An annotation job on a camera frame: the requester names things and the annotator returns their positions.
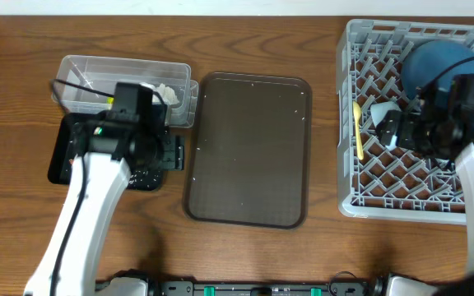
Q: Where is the dark blue plate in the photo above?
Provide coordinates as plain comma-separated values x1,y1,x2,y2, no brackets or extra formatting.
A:
400,40,474,99

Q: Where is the light blue bowl with rice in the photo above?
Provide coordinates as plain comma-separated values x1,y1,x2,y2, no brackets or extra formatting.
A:
370,101,401,150

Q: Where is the pale yellow spoon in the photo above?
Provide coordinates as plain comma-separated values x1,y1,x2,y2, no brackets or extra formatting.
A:
352,101,365,160

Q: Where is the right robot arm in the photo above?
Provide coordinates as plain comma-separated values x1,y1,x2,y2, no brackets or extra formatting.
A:
370,74,474,295

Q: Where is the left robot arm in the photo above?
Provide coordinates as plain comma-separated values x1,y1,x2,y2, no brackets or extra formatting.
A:
24,79,177,295

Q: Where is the clear plastic waste bin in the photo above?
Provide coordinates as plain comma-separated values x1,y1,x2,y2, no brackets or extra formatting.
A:
56,55,199,128

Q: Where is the grey dishwasher rack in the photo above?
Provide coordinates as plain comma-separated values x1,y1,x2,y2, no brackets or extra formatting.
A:
336,19,474,224

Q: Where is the crumpled white tissue in bin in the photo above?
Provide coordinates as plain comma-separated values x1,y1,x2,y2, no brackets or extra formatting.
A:
140,82,179,105

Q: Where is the dark brown serving tray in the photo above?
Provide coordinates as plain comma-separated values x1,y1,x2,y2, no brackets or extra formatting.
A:
183,72,312,229

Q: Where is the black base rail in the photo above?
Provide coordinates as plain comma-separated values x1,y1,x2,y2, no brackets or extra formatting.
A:
95,269,439,296

